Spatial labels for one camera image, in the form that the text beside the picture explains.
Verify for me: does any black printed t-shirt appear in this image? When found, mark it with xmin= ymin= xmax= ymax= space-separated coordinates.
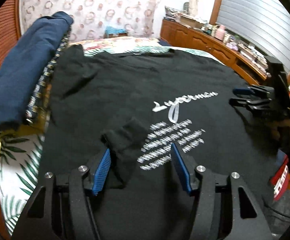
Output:
xmin=39 ymin=46 xmax=278 ymax=239

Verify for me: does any person's right hand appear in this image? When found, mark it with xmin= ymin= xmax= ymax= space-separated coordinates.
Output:
xmin=271 ymin=119 xmax=290 ymax=139

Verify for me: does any red white printed bag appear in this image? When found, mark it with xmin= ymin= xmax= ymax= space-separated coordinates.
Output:
xmin=270 ymin=152 xmax=289 ymax=201

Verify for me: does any pink thermos jug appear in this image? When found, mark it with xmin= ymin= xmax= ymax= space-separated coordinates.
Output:
xmin=215 ymin=25 xmax=226 ymax=41

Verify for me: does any green leaf print bedsheet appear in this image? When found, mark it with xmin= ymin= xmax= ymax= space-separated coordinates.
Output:
xmin=0 ymin=134 xmax=45 ymax=235

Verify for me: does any grey window blind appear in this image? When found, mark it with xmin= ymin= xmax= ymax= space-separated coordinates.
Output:
xmin=216 ymin=0 xmax=290 ymax=72

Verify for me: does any long wooden sideboard cabinet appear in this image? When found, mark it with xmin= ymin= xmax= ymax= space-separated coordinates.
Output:
xmin=160 ymin=20 xmax=267 ymax=85

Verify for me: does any cardboard box on sideboard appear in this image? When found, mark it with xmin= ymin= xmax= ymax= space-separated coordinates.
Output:
xmin=177 ymin=14 xmax=204 ymax=29

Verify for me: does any dark patterned folded garment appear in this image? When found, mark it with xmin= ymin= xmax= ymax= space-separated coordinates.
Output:
xmin=25 ymin=27 xmax=72 ymax=125

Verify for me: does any floral pink blanket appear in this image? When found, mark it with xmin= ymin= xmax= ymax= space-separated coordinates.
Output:
xmin=69 ymin=36 xmax=161 ymax=53

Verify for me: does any folded navy blue garment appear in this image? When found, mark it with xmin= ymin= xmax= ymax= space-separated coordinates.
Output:
xmin=0 ymin=11 xmax=73 ymax=128

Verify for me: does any circle pattern sheer curtain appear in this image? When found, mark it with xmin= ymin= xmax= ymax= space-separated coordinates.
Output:
xmin=19 ymin=0 xmax=164 ymax=42

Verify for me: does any blue cloth on box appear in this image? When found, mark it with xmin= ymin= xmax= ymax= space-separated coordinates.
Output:
xmin=104 ymin=26 xmax=128 ymax=38

